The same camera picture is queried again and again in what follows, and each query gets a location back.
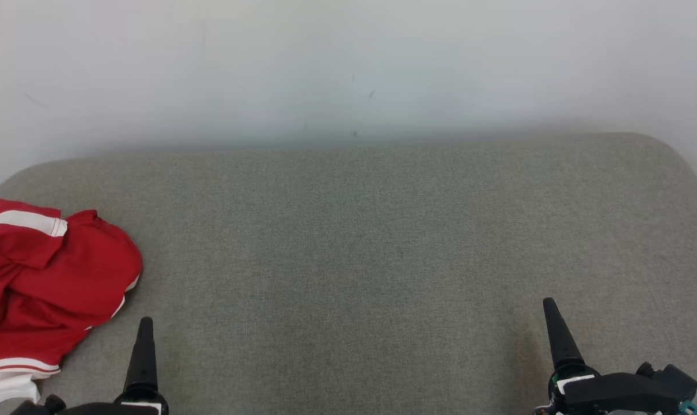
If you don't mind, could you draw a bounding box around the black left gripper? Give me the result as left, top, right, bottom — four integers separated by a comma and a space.
12, 317, 169, 415

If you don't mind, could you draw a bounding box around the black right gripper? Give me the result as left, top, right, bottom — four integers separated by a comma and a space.
536, 298, 697, 415

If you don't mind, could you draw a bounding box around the red shorts white trim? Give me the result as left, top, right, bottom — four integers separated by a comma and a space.
0, 199, 143, 346

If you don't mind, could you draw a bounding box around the red white basketball jersey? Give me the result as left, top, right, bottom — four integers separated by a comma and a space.
0, 311, 90, 410

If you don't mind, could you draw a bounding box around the grey fabric sofa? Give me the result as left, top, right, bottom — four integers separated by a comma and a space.
0, 133, 697, 415

